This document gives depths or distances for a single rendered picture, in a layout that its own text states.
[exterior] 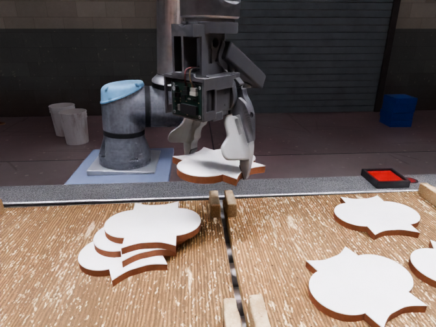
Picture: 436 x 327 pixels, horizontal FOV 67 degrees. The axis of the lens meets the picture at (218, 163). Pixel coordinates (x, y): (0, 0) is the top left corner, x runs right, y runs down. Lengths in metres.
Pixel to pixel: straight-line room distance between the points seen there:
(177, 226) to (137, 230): 0.06
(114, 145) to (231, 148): 0.56
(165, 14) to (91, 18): 4.45
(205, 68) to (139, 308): 0.30
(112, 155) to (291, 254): 0.60
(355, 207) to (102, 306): 0.44
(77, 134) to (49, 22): 1.97
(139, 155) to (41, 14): 4.69
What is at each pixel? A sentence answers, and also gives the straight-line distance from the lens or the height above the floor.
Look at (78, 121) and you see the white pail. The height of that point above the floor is 0.28.
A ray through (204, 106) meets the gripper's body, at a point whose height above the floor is 1.16.
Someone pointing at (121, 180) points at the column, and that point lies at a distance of 0.92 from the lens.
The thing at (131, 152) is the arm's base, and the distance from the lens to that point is 0.95.
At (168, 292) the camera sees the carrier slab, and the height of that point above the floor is 0.94.
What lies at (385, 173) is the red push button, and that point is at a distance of 0.87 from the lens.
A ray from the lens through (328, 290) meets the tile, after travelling 0.45.
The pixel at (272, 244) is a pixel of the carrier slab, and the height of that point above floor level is 0.94.
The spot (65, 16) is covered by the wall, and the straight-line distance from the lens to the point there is 5.43.
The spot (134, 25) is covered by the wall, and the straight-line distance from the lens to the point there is 5.20.
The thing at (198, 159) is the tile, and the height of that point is 1.06.
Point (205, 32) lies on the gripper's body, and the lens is 0.42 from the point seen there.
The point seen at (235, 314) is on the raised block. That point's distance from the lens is 0.39.
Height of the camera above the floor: 1.24
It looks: 22 degrees down
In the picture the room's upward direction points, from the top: straight up
